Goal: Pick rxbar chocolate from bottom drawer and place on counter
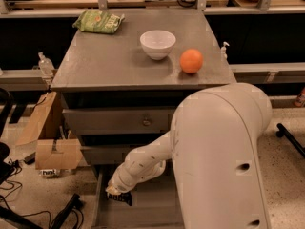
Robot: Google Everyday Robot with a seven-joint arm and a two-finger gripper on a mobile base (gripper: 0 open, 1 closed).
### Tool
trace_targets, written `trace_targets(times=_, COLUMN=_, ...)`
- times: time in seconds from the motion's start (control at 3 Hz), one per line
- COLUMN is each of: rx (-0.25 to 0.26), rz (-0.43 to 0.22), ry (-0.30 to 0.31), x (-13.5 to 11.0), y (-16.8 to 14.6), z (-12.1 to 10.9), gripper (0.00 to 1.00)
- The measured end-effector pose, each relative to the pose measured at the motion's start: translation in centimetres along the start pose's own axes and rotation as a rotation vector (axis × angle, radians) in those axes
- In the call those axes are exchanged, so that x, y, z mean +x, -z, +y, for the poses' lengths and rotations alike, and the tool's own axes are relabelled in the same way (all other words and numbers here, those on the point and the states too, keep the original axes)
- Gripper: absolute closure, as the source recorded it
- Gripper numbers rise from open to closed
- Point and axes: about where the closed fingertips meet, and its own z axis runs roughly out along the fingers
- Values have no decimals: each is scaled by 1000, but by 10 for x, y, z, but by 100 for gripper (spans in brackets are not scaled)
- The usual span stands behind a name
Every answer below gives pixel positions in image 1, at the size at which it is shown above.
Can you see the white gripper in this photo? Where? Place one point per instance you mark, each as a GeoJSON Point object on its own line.
{"type": "Point", "coordinates": [119, 180]}

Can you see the black rxbar chocolate bar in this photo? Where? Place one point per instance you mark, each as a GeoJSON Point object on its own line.
{"type": "Point", "coordinates": [124, 197]}

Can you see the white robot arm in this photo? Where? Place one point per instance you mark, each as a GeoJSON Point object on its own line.
{"type": "Point", "coordinates": [212, 144]}

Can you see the grey middle drawer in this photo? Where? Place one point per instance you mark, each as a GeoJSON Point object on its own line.
{"type": "Point", "coordinates": [96, 155]}

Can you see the grey drawer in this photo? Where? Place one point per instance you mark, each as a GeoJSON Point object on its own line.
{"type": "Point", "coordinates": [118, 121]}
{"type": "Point", "coordinates": [96, 155]}
{"type": "Point", "coordinates": [155, 204]}

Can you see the grey bottom drawer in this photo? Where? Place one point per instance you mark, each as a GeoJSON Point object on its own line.
{"type": "Point", "coordinates": [155, 204]}

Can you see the grey top drawer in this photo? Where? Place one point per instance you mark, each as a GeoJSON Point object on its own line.
{"type": "Point", "coordinates": [118, 121]}

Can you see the grey drawer cabinet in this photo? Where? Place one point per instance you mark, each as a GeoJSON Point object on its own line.
{"type": "Point", "coordinates": [112, 71]}

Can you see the black stand base left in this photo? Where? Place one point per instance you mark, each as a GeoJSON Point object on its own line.
{"type": "Point", "coordinates": [73, 206]}

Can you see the brown cardboard box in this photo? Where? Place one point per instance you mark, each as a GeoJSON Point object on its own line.
{"type": "Point", "coordinates": [43, 131]}

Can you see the black chair left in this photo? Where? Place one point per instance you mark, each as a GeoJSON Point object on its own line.
{"type": "Point", "coordinates": [6, 168]}

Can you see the clear sanitizer bottle left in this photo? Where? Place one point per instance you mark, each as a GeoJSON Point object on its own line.
{"type": "Point", "coordinates": [45, 65]}

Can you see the orange fruit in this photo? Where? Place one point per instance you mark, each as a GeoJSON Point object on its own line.
{"type": "Point", "coordinates": [191, 61]}

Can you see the white ceramic bowl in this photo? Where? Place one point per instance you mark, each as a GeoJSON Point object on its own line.
{"type": "Point", "coordinates": [157, 44]}

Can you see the green chip bag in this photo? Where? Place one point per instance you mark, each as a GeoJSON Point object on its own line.
{"type": "Point", "coordinates": [97, 21]}

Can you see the white pump bottle right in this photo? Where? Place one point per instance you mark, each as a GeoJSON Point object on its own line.
{"type": "Point", "coordinates": [223, 49]}

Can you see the black stand leg right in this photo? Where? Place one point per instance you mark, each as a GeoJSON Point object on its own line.
{"type": "Point", "coordinates": [282, 131]}

